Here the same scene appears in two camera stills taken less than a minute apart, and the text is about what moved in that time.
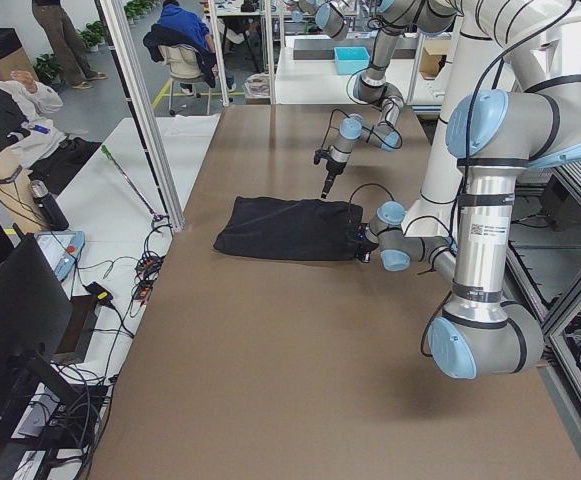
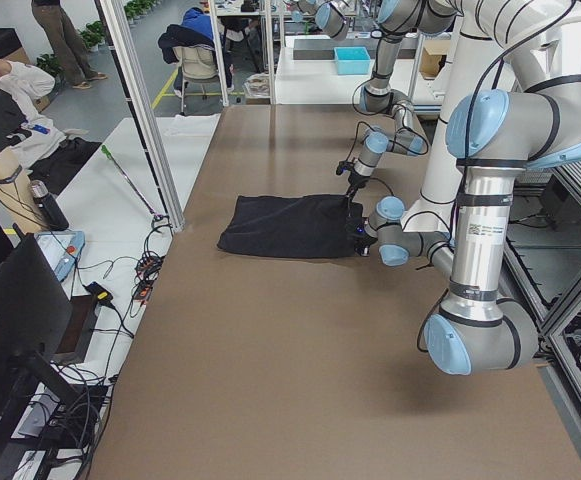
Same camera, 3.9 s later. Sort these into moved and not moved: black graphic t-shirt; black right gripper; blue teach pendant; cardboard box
Moved: black right gripper
Not moved: cardboard box; black graphic t-shirt; blue teach pendant
